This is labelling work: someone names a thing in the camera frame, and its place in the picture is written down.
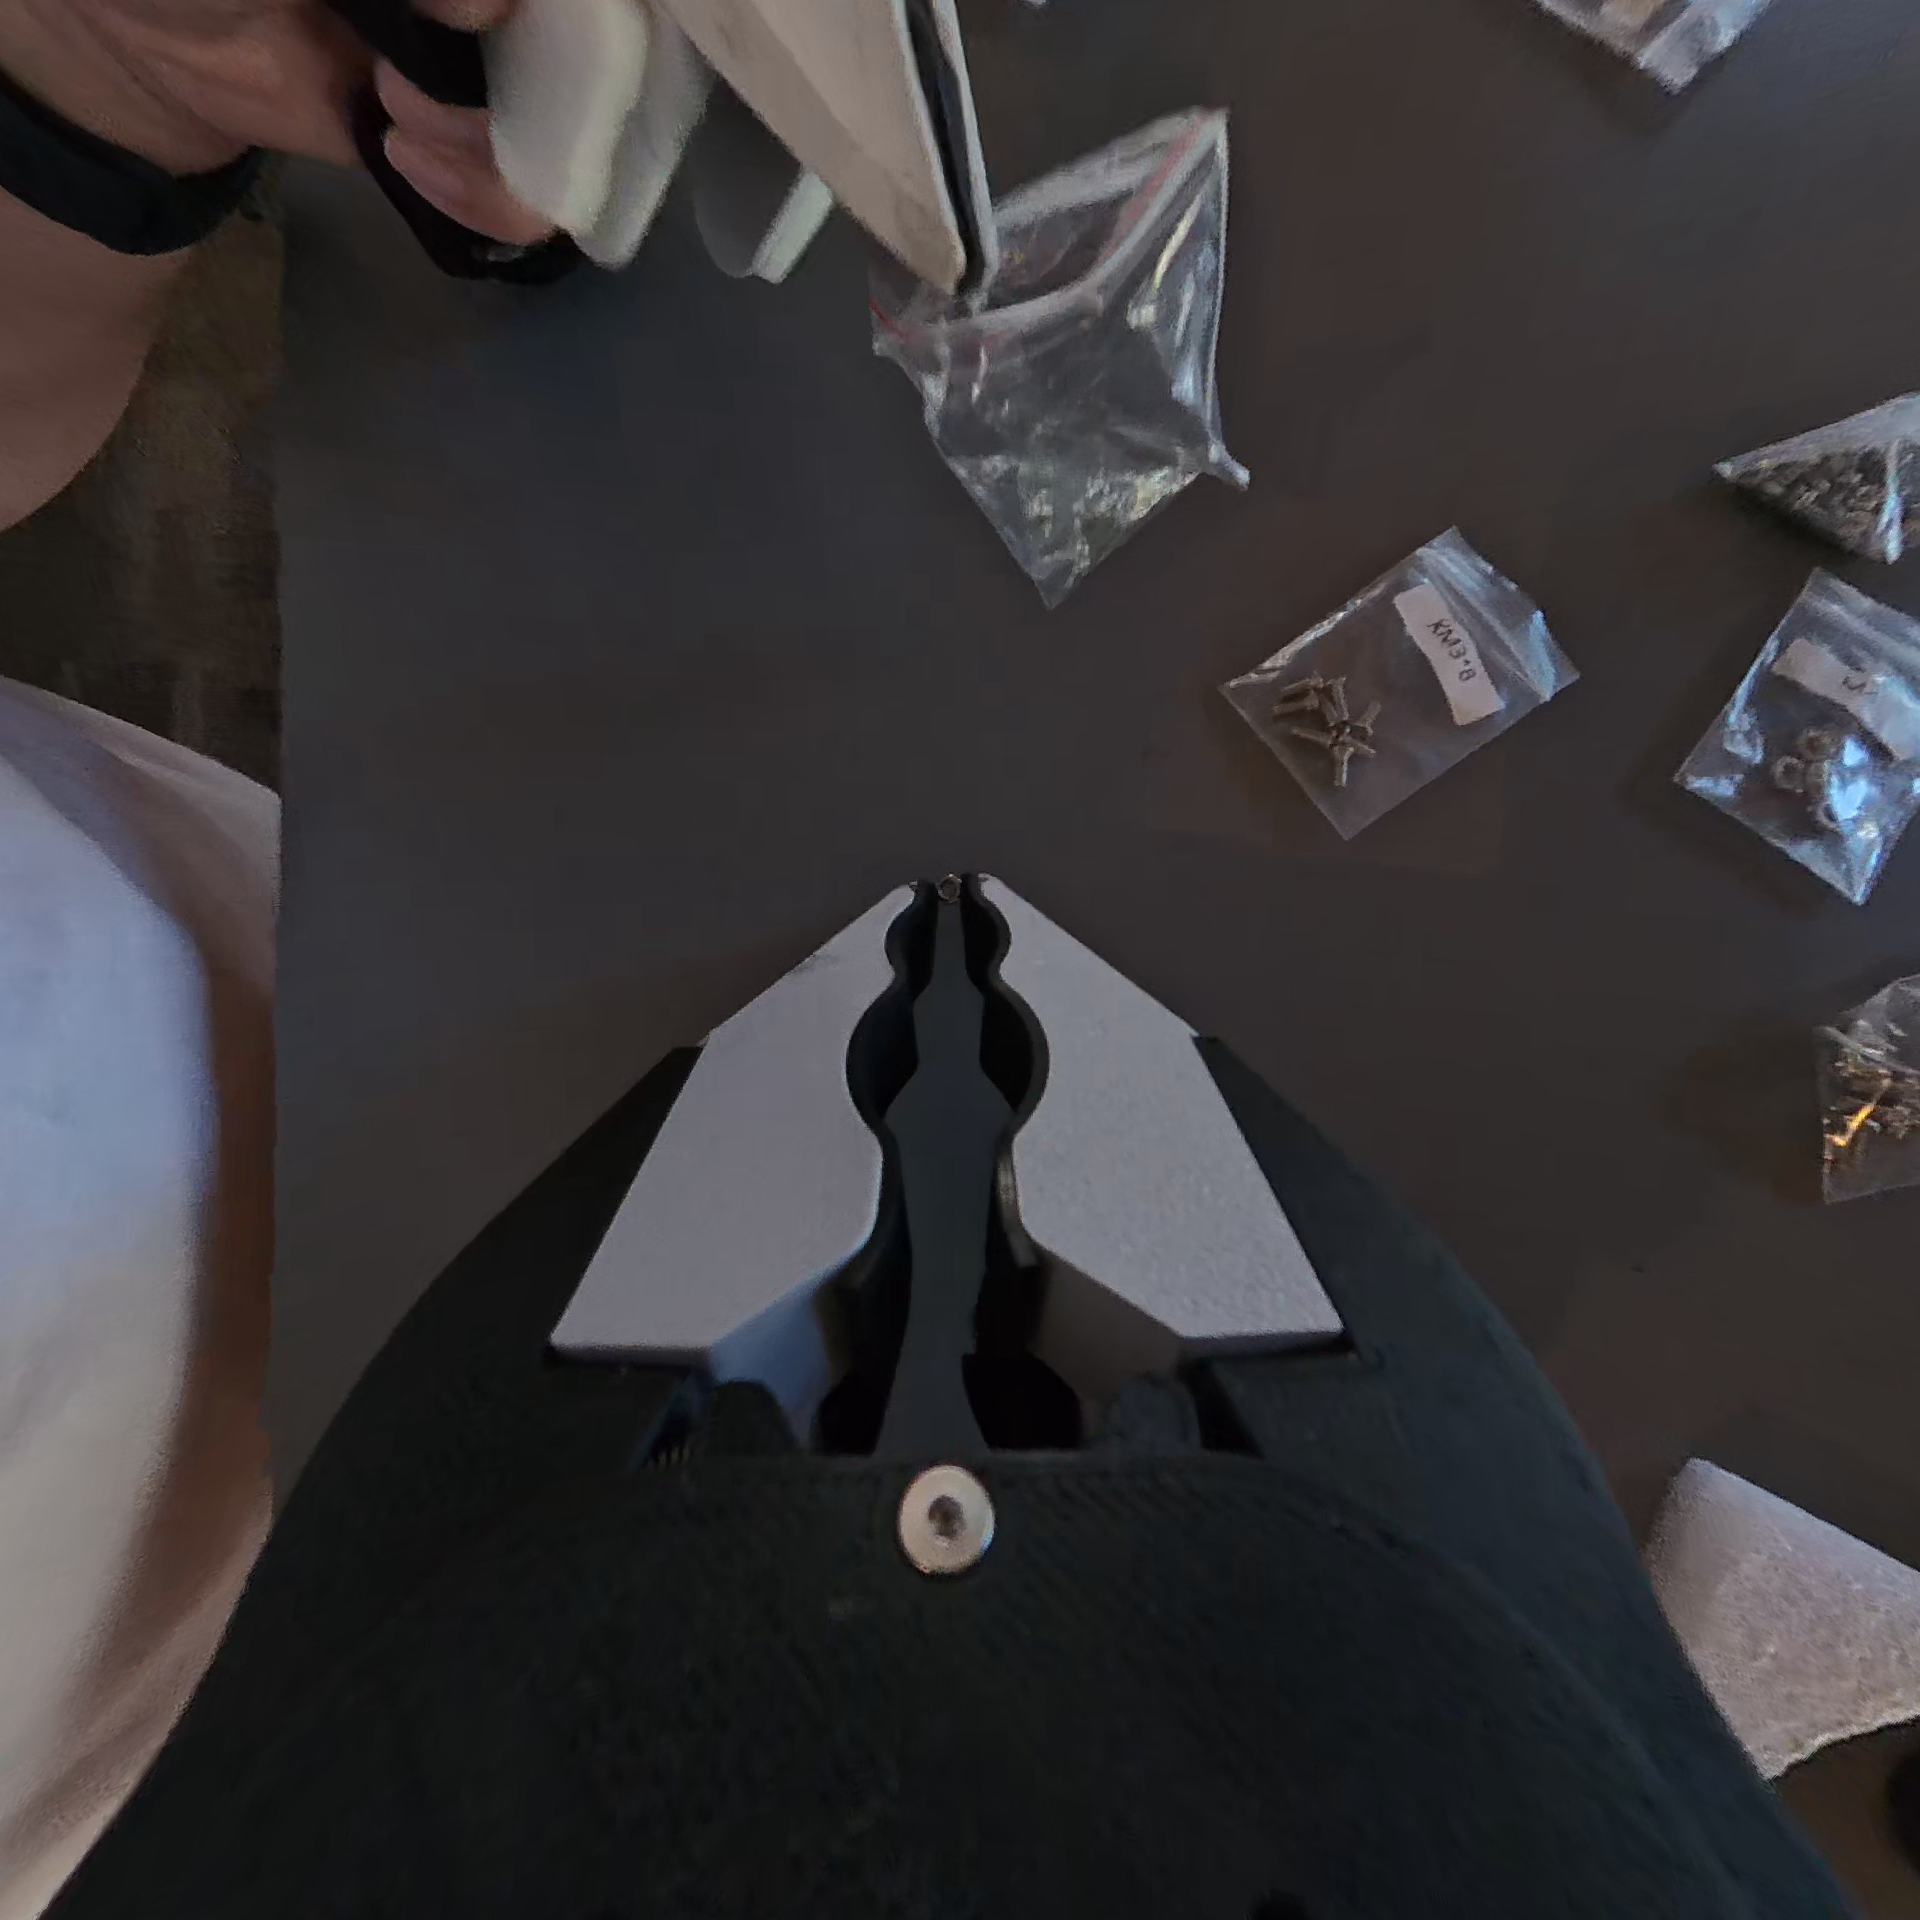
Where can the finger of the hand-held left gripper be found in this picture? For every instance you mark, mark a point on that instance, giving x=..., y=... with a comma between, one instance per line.
x=796, y=226
x=838, y=106

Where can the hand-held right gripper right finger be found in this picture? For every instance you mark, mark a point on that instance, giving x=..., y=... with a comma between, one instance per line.
x=1171, y=1200

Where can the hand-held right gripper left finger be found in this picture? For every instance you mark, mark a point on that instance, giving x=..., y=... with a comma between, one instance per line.
x=720, y=1200

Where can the small clear zip bag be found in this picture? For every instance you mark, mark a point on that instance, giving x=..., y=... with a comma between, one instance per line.
x=1050, y=375

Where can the white foam square with hole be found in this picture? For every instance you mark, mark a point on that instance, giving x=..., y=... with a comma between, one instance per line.
x=1786, y=1622

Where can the person's left forearm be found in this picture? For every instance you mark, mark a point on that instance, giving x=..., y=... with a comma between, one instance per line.
x=60, y=375

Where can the dark brown desk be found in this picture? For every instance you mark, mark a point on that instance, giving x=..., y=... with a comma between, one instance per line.
x=600, y=599

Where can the person's left hand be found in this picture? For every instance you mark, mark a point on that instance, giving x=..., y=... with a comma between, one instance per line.
x=181, y=77

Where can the black wristband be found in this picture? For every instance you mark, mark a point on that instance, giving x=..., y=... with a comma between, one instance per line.
x=118, y=211

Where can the scattered clear screw bags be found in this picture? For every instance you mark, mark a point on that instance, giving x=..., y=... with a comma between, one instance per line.
x=1394, y=692

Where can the person's white shirt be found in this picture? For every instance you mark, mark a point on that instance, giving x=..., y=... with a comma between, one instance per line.
x=106, y=1200

